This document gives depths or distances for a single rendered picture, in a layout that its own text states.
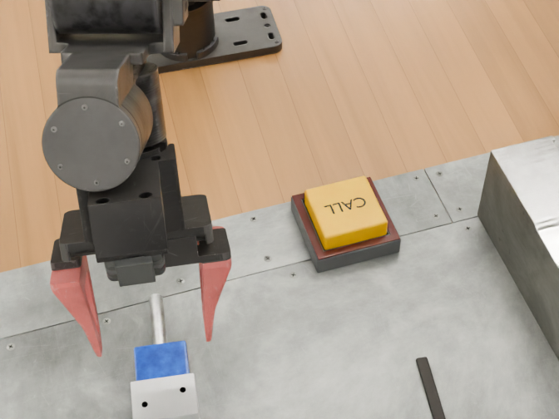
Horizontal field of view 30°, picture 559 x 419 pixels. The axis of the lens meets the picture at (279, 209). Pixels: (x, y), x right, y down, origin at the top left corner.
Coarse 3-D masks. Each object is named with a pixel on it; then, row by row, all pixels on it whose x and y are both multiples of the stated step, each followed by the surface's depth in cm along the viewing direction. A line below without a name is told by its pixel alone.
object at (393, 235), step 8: (376, 192) 98; (296, 200) 97; (384, 208) 96; (304, 216) 96; (304, 224) 95; (392, 224) 95; (312, 232) 95; (392, 232) 94; (312, 240) 94; (368, 240) 94; (376, 240) 94; (384, 240) 94; (392, 240) 94; (320, 248) 93; (344, 248) 93; (352, 248) 93; (360, 248) 93; (320, 256) 93; (328, 256) 93
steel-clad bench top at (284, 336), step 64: (384, 192) 100; (448, 192) 100; (256, 256) 96; (384, 256) 95; (448, 256) 95; (0, 320) 91; (64, 320) 91; (128, 320) 91; (192, 320) 91; (256, 320) 91; (320, 320) 91; (384, 320) 91; (448, 320) 91; (512, 320) 91; (0, 384) 87; (64, 384) 87; (128, 384) 87; (256, 384) 87; (320, 384) 87; (384, 384) 87; (448, 384) 87; (512, 384) 87
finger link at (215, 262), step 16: (176, 240) 69; (192, 240) 70; (224, 240) 72; (176, 256) 70; (192, 256) 70; (208, 256) 70; (224, 256) 70; (208, 272) 71; (224, 272) 71; (208, 288) 72; (208, 304) 73; (208, 320) 74; (208, 336) 75
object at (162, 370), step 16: (160, 304) 88; (160, 320) 87; (160, 336) 86; (144, 352) 84; (160, 352) 84; (176, 352) 84; (144, 368) 83; (160, 368) 83; (176, 368) 83; (144, 384) 81; (160, 384) 81; (176, 384) 81; (192, 384) 81; (144, 400) 80; (160, 400) 80; (176, 400) 80; (192, 400) 80; (144, 416) 79; (160, 416) 79; (176, 416) 79; (192, 416) 80
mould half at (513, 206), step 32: (512, 160) 91; (544, 160) 91; (512, 192) 89; (544, 192) 88; (512, 224) 91; (544, 224) 86; (512, 256) 92; (544, 256) 86; (544, 288) 87; (544, 320) 89
